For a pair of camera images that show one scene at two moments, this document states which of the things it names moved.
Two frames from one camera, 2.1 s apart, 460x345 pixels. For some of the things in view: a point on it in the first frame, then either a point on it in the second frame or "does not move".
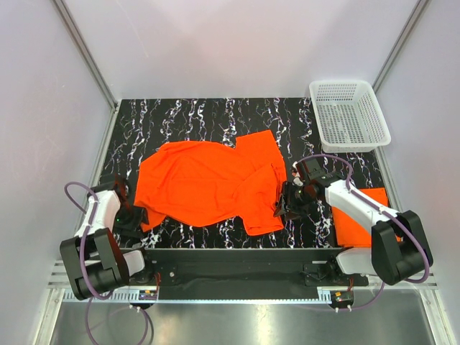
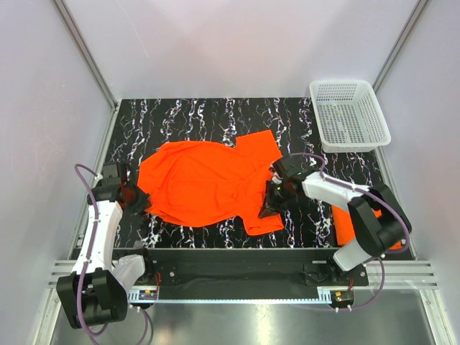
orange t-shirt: (204, 183) does not move
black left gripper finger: (139, 215) to (142, 203)
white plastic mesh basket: (349, 118) does not move
